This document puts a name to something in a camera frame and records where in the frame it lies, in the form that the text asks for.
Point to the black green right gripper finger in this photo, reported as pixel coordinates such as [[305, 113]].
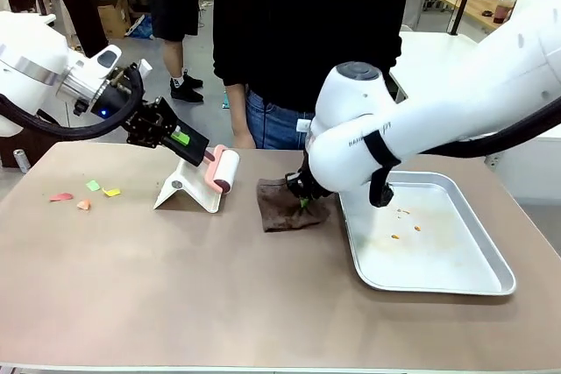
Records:
[[301, 204], [307, 206]]

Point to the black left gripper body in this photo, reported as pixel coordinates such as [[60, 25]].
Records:
[[149, 124]]

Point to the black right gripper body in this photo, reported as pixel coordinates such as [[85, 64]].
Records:
[[307, 188]]

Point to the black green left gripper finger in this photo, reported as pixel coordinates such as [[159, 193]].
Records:
[[193, 139], [184, 153]]

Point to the brown cloth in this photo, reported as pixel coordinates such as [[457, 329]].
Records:
[[280, 212]]

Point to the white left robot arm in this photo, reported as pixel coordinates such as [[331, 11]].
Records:
[[26, 63]]

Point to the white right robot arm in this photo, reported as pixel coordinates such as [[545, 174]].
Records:
[[438, 98]]

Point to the person's right forearm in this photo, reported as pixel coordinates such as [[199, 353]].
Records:
[[236, 107]]

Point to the person's right hand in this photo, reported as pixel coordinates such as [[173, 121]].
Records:
[[244, 139]]

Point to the black left wrist adapter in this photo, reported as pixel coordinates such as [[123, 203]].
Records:
[[111, 100]]

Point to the white folded stand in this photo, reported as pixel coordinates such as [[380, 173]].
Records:
[[193, 199]]

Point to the white tag on jeans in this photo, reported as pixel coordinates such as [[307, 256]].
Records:
[[302, 125]]

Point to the yellow paper scrap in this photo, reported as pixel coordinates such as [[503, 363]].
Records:
[[111, 192]]

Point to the green paper scrap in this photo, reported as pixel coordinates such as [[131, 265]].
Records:
[[93, 185]]

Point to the blue plastic bag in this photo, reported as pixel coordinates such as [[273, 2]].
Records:
[[142, 28]]

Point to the orange paper scrap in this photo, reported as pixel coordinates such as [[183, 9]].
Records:
[[84, 204]]

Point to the brown cardboard box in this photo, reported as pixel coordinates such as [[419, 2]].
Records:
[[114, 17]]

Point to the red paper scrap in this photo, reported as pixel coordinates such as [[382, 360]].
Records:
[[61, 197]]

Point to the dark handbag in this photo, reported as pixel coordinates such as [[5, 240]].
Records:
[[26, 144]]

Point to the person in black shorts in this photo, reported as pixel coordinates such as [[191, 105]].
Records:
[[173, 2]]

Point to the silver can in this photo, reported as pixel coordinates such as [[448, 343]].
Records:
[[21, 160]]

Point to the silver metal tray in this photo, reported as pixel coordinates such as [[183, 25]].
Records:
[[438, 256]]

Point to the person in black trousers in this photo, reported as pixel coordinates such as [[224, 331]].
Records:
[[81, 2]]

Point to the small white table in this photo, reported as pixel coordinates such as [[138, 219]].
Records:
[[49, 18]]

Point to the person in black sweater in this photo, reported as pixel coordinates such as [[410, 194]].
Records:
[[307, 19]]

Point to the white power socket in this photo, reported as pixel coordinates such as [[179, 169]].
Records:
[[494, 161]]

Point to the wooden workbench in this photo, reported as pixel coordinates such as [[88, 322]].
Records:
[[475, 8]]

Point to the cup with red drink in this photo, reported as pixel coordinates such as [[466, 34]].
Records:
[[502, 10]]

